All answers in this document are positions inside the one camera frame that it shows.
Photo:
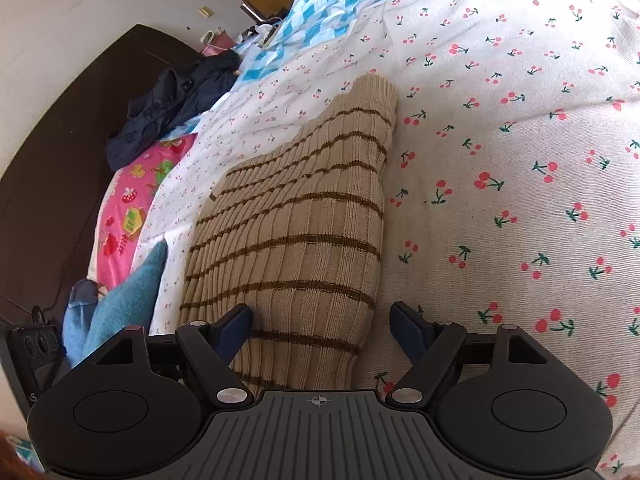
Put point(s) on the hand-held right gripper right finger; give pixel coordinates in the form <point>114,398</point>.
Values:
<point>406,330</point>

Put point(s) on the dark navy jacket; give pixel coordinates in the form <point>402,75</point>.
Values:
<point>165,105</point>

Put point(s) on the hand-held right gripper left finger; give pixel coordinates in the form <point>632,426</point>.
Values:
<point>235,327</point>

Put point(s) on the metal cylinder flask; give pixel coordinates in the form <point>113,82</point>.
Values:
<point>252,11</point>

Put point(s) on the beige brown-striped knit sweater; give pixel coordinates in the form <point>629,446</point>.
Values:
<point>300,235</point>

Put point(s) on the pink printed pillow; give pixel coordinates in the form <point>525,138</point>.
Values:
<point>125,210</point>

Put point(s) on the blue white checkered quilt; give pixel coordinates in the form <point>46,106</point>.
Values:
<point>320,10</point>

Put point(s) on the teal fuzzy towel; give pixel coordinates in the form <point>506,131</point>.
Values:
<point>125,300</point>

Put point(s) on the white cherry-print bed sheet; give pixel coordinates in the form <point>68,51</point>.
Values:
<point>500,160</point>

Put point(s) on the dark brown headboard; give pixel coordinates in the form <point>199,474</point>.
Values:
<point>60,160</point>

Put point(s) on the dark nightstand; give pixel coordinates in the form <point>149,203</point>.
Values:
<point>260,27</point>

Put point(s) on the pink bag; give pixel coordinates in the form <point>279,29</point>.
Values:
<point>220,45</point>

